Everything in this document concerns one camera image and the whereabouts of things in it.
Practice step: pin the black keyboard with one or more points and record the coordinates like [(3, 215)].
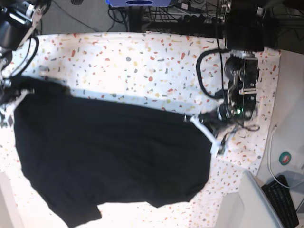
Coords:
[(281, 201)]

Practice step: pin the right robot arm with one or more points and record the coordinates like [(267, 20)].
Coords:
[(18, 21)]

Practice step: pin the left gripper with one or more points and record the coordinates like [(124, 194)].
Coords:
[(221, 124)]

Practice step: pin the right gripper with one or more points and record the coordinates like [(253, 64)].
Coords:
[(10, 97)]

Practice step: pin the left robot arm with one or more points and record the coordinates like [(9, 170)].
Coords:
[(242, 20)]

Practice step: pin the terrazzo pattern tablecloth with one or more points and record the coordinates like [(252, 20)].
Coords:
[(158, 71)]

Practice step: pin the blue device at top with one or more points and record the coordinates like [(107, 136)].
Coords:
[(137, 3)]

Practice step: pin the grey laptop lid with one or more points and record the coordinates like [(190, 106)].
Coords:
[(258, 212)]

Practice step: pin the black t-shirt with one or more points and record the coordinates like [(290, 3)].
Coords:
[(79, 153)]

